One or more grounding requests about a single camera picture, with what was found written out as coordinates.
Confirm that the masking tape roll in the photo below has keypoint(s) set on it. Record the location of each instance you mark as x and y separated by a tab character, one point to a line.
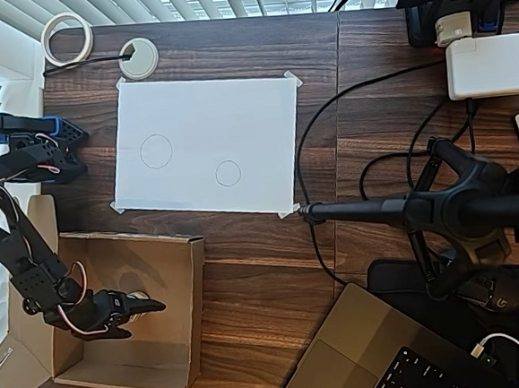
45	42

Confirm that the black computer mouse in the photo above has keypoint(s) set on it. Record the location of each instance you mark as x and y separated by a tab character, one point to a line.
506	300

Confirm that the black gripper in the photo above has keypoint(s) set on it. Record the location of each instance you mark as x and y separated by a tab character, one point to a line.
114	308

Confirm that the grey laptop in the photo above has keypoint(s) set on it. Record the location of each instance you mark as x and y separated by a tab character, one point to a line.
356	343

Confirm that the black mouse pad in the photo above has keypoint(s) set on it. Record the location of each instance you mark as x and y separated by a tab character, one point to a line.
392	278

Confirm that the brown cardboard box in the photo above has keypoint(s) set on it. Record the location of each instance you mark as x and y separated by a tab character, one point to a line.
157	265

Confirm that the white paper sheet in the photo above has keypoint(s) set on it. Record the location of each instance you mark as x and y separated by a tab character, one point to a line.
213	117

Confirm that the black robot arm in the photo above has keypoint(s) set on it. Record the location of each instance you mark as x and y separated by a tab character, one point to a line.
20	240

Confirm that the black tripod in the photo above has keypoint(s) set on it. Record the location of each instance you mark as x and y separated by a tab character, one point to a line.
458	205

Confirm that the large white power adapter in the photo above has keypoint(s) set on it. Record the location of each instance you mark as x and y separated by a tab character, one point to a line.
487	66

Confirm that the blue plug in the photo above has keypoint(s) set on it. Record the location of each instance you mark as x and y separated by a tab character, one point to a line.
486	21

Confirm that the masking tape piece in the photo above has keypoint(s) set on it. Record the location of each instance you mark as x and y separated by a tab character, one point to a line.
117	208
288	212
293	79
121	82

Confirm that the small white plug adapter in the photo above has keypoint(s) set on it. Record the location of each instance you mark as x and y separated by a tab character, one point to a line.
453	28

